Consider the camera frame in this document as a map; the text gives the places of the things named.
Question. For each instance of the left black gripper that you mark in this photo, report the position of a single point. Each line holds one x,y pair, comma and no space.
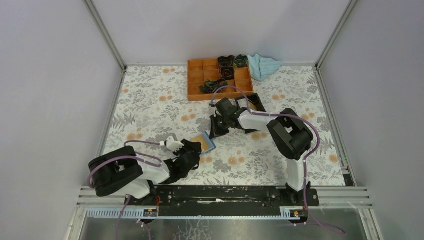
188,147

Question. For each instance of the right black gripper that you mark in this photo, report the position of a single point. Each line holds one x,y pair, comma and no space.
215,132

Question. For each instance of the blue leather card holder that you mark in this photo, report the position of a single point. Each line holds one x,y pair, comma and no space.
207,144

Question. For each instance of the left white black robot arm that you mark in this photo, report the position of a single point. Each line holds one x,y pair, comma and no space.
135,174

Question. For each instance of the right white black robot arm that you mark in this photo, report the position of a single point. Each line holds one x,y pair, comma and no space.
289,133

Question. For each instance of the white card in box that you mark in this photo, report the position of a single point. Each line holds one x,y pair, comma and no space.
243,103

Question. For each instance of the black tangled band pile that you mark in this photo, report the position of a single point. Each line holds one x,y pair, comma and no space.
211,87

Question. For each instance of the black rolled band centre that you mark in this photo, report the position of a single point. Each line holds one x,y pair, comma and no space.
227,72

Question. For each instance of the black rolled band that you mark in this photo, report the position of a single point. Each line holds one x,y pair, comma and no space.
241,61
227,72
225,61

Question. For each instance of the black rolled band left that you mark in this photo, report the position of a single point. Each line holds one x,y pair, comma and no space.
225,61

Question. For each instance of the black rolled band top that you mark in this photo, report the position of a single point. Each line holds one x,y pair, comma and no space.
241,61

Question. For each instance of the light blue folded cloth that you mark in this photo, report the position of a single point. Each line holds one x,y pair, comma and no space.
261,68

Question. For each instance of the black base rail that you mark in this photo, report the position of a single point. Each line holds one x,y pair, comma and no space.
225,201

